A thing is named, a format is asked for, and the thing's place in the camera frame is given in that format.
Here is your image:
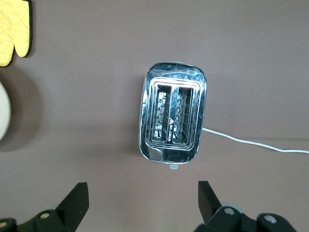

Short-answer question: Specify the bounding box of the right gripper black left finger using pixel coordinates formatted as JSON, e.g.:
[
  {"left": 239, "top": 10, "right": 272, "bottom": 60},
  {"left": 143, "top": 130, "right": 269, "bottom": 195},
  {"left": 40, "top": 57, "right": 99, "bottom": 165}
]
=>
[{"left": 16, "top": 182, "right": 90, "bottom": 232}]

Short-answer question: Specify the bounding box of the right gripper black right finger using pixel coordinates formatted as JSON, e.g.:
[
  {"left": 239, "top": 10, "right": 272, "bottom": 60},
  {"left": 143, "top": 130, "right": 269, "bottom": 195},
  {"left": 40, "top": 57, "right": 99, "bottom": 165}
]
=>
[{"left": 194, "top": 181, "right": 260, "bottom": 232}]

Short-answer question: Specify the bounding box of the round light wooden plate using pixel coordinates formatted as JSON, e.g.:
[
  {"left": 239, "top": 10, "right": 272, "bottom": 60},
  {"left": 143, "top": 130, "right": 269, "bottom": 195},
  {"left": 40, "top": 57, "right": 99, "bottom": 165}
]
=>
[{"left": 0, "top": 81, "right": 12, "bottom": 142}]

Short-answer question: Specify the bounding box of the chrome and cream toaster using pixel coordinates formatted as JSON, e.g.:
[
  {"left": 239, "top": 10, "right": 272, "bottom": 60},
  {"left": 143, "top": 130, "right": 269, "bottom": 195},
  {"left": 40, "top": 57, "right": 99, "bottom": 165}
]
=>
[{"left": 138, "top": 61, "right": 208, "bottom": 171}]

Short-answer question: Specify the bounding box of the brown table cover mat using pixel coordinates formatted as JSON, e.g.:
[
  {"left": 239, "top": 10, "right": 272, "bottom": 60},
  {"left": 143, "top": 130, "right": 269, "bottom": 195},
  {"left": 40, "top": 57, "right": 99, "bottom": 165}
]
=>
[{"left": 0, "top": 0, "right": 309, "bottom": 232}]

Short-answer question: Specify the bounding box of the yellow quilted oven mitt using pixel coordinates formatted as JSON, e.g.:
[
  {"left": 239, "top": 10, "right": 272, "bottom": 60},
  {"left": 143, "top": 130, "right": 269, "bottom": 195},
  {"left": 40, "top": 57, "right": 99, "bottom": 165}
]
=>
[{"left": 0, "top": 0, "right": 33, "bottom": 68}]

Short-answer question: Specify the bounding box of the white toaster power cord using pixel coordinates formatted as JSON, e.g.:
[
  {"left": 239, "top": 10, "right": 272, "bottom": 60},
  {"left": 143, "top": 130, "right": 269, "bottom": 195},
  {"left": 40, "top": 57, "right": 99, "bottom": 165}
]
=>
[{"left": 201, "top": 127, "right": 309, "bottom": 154}]

